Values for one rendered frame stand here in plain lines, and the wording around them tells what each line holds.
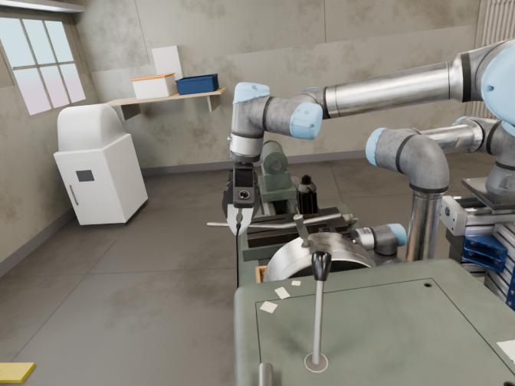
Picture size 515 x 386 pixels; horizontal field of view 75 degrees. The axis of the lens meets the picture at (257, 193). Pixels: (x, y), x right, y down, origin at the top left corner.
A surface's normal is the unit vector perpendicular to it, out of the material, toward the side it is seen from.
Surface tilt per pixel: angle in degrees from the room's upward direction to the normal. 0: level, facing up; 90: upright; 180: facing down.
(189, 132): 90
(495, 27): 90
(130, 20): 90
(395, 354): 0
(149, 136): 90
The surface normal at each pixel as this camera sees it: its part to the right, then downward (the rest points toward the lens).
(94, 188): -0.11, 0.42
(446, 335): -0.11, -0.91
